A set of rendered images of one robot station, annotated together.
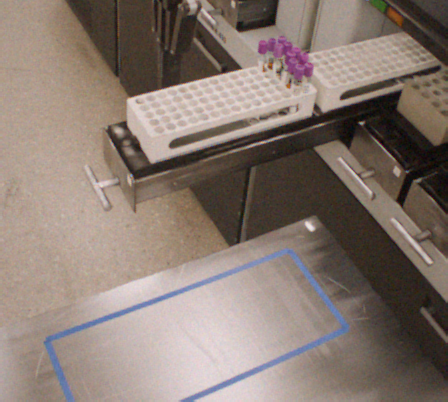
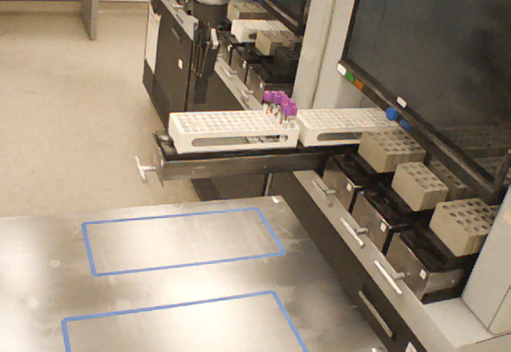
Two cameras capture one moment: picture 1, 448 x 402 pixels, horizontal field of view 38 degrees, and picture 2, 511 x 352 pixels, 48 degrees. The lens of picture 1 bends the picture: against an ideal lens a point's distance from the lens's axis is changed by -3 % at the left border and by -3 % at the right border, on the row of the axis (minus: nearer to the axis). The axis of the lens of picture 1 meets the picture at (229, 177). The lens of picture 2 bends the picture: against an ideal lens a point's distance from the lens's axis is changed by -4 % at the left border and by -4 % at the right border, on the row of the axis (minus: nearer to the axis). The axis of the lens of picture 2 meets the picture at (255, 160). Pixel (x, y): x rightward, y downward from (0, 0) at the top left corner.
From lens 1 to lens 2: 0.43 m
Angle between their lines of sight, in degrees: 16
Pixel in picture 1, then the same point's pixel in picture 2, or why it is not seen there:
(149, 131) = (180, 130)
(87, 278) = not seen: hidden behind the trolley
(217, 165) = (224, 165)
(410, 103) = (366, 145)
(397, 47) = (366, 115)
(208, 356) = (185, 249)
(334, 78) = (314, 124)
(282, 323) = (240, 243)
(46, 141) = (117, 194)
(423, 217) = (363, 218)
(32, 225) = not seen: hidden behind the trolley
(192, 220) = not seen: hidden behind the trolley
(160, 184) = (182, 169)
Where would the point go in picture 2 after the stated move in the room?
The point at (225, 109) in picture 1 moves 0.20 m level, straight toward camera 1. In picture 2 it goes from (234, 128) to (212, 170)
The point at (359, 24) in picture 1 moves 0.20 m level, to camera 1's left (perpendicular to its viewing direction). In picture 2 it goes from (341, 98) to (268, 80)
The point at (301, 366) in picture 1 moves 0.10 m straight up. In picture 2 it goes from (246, 265) to (255, 219)
